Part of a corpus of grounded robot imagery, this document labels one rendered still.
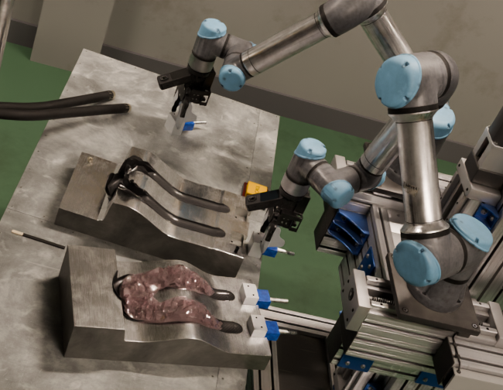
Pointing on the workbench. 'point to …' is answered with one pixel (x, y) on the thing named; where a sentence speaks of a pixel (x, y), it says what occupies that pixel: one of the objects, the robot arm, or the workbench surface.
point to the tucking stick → (38, 239)
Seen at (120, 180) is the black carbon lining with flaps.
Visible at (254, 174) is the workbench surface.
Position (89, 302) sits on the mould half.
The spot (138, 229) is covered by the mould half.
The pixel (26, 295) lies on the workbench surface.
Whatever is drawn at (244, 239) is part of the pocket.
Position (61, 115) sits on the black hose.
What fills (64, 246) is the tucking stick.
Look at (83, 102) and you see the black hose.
